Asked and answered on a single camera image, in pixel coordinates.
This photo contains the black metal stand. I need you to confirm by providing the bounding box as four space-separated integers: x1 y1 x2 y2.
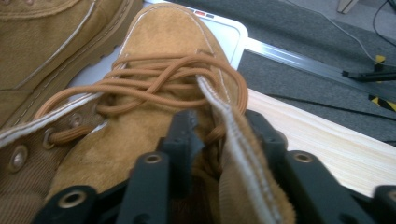
341 68 396 83

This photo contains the tan suede lace-up boot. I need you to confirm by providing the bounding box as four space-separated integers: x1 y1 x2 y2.
0 0 144 129
0 3 297 224

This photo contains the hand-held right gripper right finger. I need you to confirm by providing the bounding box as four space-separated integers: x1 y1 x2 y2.
245 109 290 175

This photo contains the thin white floor cable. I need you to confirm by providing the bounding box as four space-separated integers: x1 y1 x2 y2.
286 0 378 63

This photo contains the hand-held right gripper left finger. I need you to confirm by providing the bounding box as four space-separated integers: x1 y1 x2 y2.
158 109 205 201

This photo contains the metal floor rail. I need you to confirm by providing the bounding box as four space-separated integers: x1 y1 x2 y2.
241 36 396 97

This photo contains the white two-tier shoe rack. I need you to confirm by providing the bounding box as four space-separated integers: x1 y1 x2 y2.
66 0 250 104

